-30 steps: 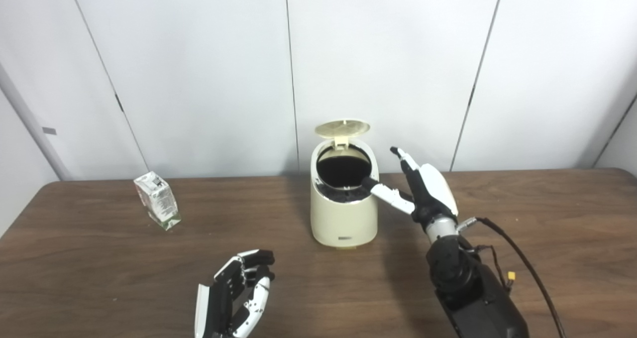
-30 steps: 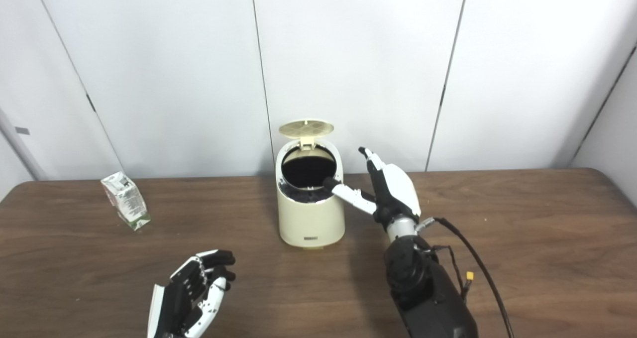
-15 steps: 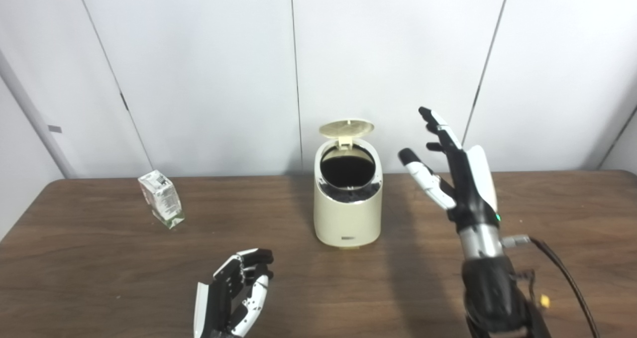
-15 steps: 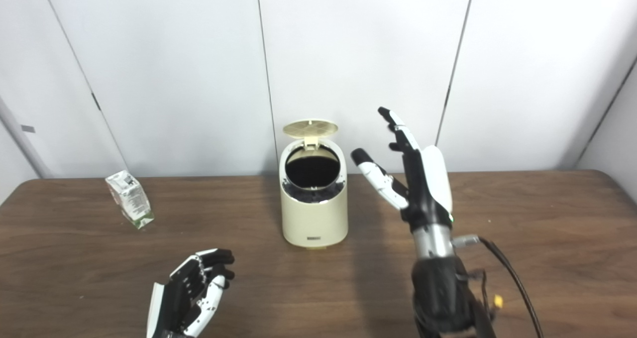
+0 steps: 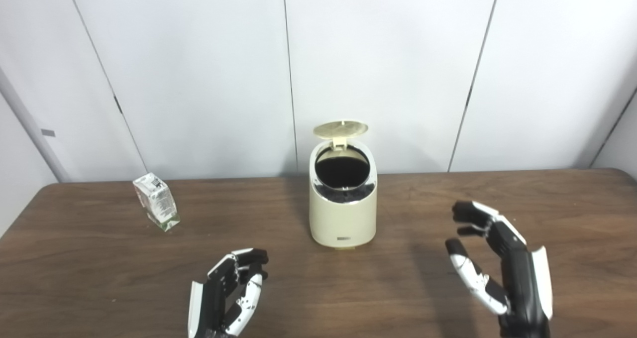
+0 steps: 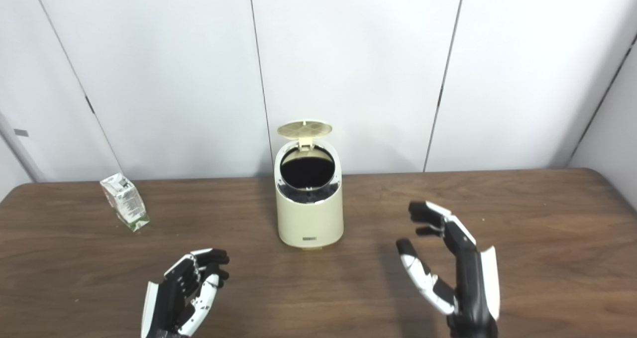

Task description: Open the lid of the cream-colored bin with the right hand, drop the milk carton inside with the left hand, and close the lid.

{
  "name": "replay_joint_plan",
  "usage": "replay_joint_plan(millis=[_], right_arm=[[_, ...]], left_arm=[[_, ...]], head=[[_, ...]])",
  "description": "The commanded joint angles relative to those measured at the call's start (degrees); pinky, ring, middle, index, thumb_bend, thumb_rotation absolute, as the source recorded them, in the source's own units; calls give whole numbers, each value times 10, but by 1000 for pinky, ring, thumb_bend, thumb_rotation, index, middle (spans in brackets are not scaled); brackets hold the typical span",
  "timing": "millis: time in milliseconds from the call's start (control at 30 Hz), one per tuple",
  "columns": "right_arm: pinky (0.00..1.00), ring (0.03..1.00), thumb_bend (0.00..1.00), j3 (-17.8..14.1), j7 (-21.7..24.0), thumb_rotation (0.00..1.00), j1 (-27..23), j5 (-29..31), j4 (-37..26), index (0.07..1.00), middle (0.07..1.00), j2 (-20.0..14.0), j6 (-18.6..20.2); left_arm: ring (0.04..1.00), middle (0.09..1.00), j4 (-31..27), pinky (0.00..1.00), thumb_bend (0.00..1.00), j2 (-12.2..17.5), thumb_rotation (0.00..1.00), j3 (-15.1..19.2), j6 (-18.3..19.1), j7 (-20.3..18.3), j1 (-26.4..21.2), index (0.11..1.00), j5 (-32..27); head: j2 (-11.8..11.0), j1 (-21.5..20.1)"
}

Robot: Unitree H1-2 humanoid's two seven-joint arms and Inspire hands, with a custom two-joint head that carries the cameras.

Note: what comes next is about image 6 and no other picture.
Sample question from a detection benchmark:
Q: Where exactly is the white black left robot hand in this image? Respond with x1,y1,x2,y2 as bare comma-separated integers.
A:
141,248,230,338

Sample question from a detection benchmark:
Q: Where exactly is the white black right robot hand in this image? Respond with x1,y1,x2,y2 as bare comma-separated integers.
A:
396,201,500,338

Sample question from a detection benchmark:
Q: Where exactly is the small white milk carton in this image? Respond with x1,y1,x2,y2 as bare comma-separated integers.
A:
100,173,150,232

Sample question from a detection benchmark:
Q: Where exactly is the cream-colored desktop trash bin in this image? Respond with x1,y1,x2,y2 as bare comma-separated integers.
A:
274,139,344,250

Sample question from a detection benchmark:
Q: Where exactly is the round cream bin lid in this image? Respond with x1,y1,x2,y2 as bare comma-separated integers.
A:
277,120,333,152

